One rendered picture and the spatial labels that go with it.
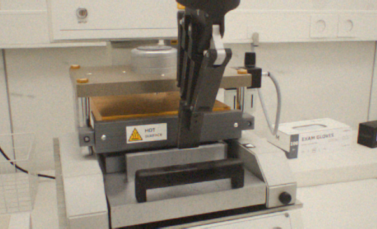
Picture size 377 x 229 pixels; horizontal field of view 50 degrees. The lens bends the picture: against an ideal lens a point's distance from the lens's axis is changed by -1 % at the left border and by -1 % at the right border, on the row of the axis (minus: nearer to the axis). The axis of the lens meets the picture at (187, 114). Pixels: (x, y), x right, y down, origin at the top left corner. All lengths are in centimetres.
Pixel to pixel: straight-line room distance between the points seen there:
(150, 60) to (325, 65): 91
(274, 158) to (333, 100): 90
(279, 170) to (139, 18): 40
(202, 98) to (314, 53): 100
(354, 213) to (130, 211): 64
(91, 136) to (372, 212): 71
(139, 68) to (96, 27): 17
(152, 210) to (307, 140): 75
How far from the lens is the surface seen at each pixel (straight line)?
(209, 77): 45
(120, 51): 84
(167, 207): 55
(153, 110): 64
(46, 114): 126
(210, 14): 44
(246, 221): 60
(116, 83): 59
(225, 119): 64
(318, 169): 116
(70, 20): 80
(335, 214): 103
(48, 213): 103
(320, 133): 125
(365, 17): 148
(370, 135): 138
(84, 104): 60
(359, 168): 123
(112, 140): 60
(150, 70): 66
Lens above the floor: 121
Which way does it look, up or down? 14 degrees down
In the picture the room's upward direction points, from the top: straight up
